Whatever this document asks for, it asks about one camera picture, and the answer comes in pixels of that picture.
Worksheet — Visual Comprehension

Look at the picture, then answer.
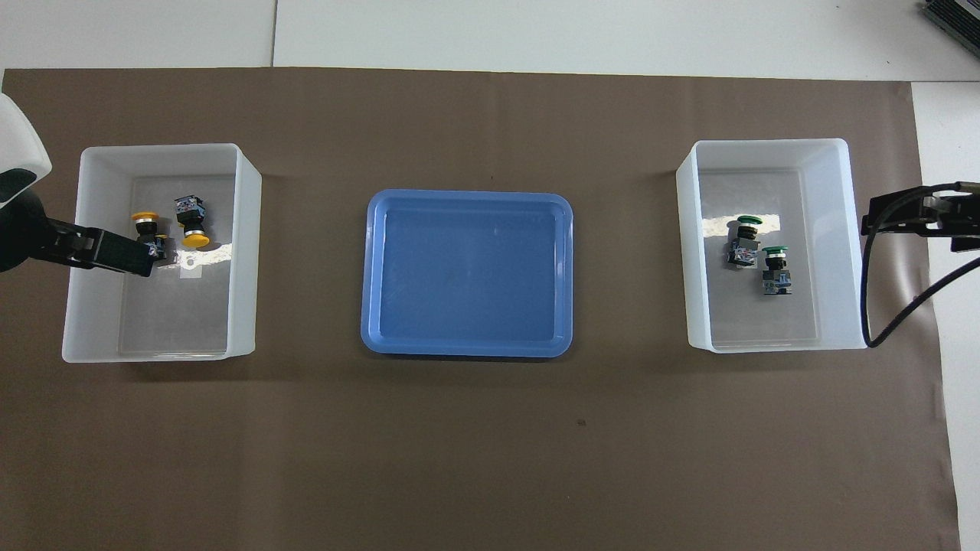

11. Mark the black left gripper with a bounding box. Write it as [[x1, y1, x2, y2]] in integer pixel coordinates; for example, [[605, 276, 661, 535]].
[[0, 187, 159, 279]]

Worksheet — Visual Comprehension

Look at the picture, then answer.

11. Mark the yellow push button switch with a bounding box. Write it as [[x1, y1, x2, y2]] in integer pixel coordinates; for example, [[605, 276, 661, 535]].
[[131, 211, 169, 261], [175, 195, 211, 249]]

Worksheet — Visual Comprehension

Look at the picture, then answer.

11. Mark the green push button switch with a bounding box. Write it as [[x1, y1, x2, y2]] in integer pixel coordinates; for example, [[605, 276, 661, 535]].
[[727, 216, 764, 269], [760, 245, 795, 297]]

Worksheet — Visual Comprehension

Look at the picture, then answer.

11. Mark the translucent white plastic box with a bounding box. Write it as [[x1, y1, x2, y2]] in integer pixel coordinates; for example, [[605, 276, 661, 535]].
[[61, 143, 263, 364], [675, 138, 872, 354]]

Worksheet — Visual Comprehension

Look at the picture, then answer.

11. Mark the grey ribbed metal device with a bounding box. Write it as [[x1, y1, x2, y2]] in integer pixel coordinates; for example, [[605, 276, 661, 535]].
[[919, 0, 980, 48]]

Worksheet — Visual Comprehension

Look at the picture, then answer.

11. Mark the blue plastic tray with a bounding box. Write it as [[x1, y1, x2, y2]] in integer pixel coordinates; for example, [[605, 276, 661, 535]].
[[360, 189, 574, 358]]

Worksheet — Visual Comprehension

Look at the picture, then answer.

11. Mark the brown paper table mat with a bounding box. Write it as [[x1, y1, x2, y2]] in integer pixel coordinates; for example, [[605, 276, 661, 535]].
[[0, 67, 962, 551]]

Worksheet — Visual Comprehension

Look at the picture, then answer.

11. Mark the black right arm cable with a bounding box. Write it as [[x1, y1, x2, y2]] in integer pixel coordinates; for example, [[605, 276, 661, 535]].
[[860, 181, 980, 349]]

